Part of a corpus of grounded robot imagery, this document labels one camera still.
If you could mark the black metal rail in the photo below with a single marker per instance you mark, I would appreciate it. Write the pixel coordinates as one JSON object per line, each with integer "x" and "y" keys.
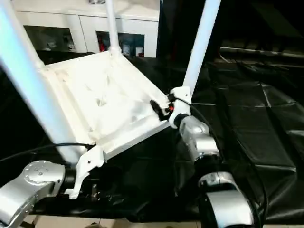
{"x": 263, "y": 51}

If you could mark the black mat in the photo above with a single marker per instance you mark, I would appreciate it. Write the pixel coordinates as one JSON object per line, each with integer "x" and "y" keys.
{"x": 256, "y": 123}

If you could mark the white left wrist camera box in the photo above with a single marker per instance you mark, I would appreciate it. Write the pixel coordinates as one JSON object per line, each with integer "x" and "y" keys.
{"x": 88, "y": 166}

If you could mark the white glass-door cabinet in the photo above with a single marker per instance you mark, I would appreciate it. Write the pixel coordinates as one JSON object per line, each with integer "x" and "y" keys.
{"x": 85, "y": 19}

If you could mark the white plastic table top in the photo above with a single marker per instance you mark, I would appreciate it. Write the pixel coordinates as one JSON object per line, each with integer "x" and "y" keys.
{"x": 104, "y": 95}

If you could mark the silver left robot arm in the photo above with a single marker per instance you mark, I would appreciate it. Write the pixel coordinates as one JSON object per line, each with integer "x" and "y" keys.
{"x": 28, "y": 185}

